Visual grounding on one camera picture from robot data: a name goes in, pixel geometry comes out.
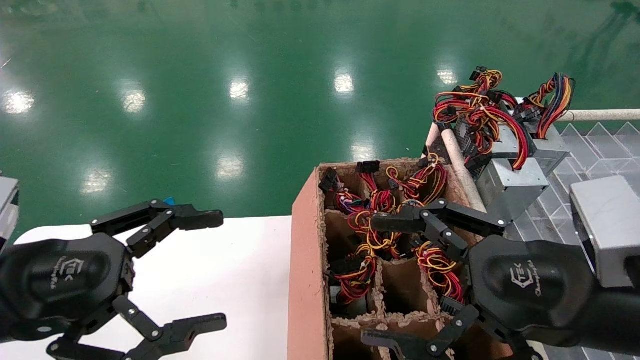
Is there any thin white rack pipe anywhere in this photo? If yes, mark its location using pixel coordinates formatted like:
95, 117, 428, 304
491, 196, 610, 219
557, 109, 640, 122

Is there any brown cardboard box with dividers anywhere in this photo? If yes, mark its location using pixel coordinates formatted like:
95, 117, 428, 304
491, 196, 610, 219
287, 157, 536, 360

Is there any long white rack pipe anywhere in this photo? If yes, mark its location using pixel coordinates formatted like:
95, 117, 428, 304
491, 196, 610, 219
441, 127, 488, 213

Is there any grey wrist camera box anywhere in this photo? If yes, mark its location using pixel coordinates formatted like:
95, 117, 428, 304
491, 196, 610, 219
0, 176, 21, 251
570, 175, 640, 289

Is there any short white rack pipe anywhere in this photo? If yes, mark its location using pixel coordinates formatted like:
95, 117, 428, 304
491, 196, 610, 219
425, 122, 441, 157

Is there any power supply with purple cables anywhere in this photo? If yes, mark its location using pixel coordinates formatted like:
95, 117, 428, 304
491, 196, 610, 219
318, 167, 373, 216

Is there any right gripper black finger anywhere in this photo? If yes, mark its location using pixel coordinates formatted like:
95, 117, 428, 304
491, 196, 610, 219
371, 198, 507, 261

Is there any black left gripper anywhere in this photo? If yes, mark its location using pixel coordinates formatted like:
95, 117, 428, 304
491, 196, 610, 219
0, 199, 228, 360

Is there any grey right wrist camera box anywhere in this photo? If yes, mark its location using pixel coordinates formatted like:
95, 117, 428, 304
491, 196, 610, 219
570, 175, 640, 289

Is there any power supply with blue cables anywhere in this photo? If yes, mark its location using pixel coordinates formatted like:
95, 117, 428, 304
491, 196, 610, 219
515, 72, 576, 173

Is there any power supply with dark mesh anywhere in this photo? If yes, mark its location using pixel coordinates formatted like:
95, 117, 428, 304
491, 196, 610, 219
432, 66, 532, 173

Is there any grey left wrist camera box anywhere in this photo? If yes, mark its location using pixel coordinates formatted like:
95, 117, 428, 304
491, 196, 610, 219
0, 176, 21, 251

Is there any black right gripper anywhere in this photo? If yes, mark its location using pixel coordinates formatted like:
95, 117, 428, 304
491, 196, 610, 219
361, 236, 602, 360

